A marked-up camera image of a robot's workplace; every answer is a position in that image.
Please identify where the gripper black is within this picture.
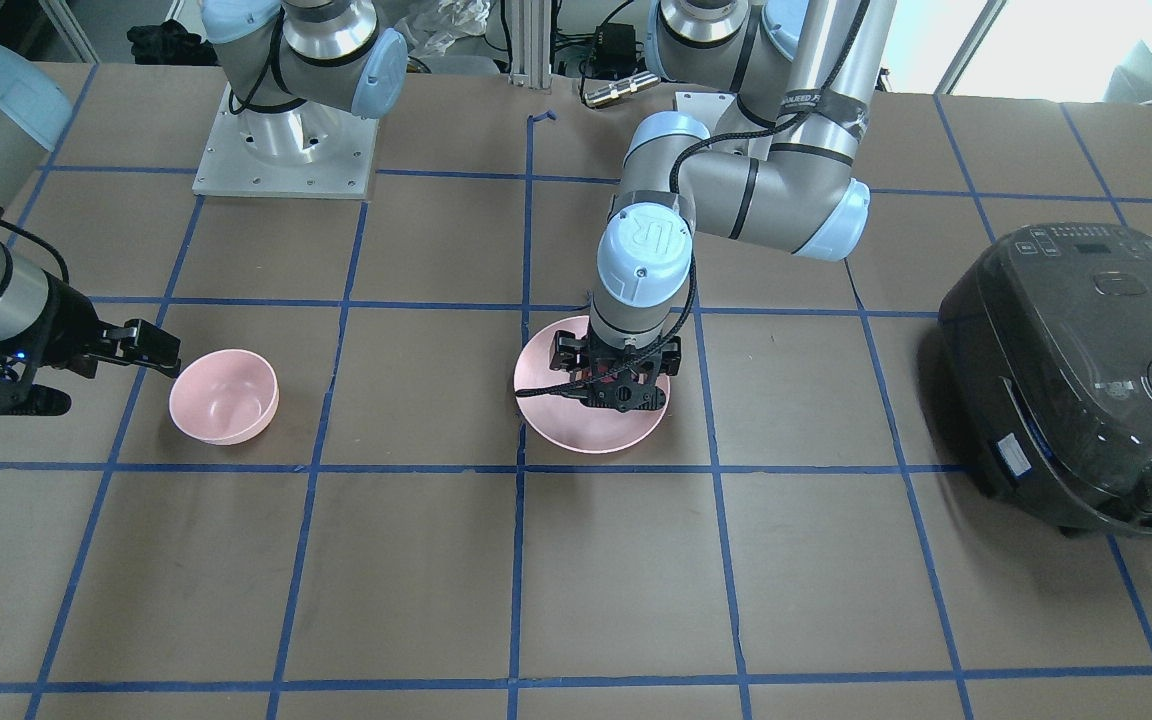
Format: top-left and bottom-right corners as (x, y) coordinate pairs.
(550, 331), (682, 414)
(0, 275), (182, 416)

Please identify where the pink bowl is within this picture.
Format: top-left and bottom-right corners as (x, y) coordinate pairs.
(168, 348), (280, 446)

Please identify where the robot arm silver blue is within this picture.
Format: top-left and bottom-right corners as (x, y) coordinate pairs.
(550, 1), (895, 414)
(0, 1), (410, 416)

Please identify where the pink plate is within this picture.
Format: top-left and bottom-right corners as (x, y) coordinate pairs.
(513, 314), (666, 454)

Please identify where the dark grey rice cooker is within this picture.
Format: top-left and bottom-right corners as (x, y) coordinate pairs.
(938, 222), (1152, 541)

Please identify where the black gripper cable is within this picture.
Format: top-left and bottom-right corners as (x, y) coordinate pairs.
(516, 0), (873, 403)

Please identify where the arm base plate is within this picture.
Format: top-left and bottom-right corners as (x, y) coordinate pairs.
(192, 88), (378, 200)

